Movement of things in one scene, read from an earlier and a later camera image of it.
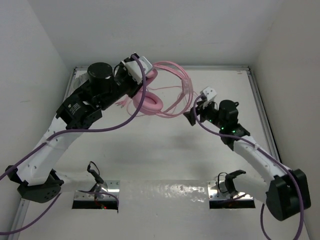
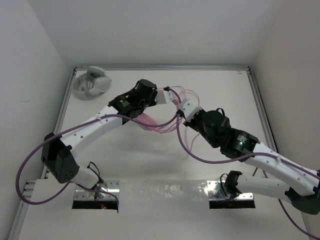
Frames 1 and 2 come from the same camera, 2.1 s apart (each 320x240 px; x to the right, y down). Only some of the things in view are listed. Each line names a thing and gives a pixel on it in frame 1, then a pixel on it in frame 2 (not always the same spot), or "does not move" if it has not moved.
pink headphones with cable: [152, 101] → [180, 92]
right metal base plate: [217, 190] does not move
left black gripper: [133, 85] → [153, 95]
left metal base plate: [108, 186] does not move
